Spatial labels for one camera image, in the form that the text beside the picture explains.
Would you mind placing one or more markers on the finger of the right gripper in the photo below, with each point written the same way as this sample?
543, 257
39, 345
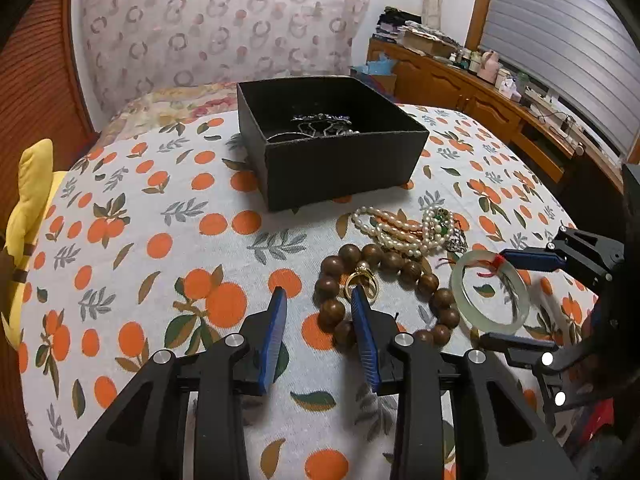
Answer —
519, 351
533, 259

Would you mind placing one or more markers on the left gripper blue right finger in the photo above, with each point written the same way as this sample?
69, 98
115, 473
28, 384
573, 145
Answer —
367, 348

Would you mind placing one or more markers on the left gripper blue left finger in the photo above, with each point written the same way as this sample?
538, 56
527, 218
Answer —
269, 355

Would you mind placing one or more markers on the pale jade bangle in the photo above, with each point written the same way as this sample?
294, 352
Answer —
489, 293

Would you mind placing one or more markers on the green stone silver pendant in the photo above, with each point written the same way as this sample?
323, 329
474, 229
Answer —
445, 232

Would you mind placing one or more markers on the black jewelry box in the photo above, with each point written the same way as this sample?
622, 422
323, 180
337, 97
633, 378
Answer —
291, 174

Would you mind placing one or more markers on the orange print bed cloth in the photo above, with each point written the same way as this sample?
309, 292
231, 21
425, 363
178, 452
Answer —
164, 241

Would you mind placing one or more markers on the pink kettle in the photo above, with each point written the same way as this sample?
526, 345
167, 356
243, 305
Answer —
489, 67

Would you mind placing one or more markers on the wooden sideboard cabinet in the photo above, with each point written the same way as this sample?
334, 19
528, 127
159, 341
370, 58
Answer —
421, 80

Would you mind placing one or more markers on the grey window blind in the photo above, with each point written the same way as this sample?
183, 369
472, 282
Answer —
579, 48

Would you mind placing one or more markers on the blue tissue paper box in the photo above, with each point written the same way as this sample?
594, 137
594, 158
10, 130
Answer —
382, 67

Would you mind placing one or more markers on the floral quilt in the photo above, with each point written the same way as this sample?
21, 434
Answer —
165, 107

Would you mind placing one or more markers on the yellow plush toy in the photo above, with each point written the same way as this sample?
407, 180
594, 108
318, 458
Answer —
37, 184

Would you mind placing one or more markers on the wooden louvered wardrobe door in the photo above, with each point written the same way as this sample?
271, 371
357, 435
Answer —
41, 96

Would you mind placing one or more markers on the pink circle pattern curtain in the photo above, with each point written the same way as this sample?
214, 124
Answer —
134, 47

